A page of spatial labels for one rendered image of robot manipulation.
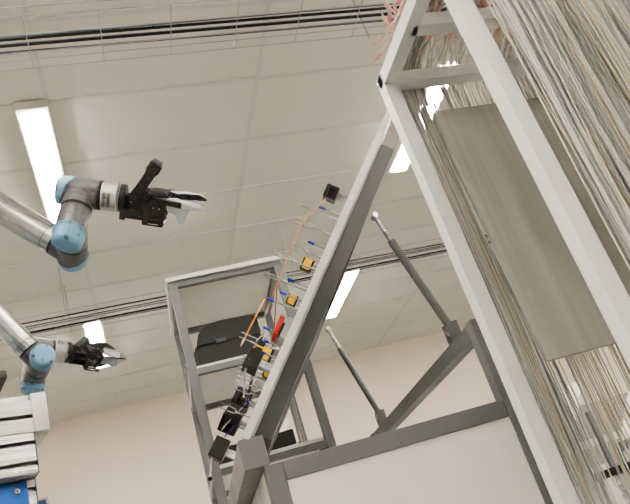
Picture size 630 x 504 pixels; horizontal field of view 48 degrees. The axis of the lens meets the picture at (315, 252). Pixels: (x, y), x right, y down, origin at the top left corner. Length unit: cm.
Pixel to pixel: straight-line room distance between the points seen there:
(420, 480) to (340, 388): 836
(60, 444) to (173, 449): 138
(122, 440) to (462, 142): 836
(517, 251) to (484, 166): 20
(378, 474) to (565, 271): 57
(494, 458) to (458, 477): 9
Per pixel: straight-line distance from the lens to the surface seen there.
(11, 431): 172
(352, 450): 157
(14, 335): 239
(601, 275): 101
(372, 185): 202
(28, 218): 193
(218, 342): 300
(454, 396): 1037
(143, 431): 955
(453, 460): 162
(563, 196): 105
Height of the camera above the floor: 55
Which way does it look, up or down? 24 degrees up
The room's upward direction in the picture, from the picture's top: 18 degrees counter-clockwise
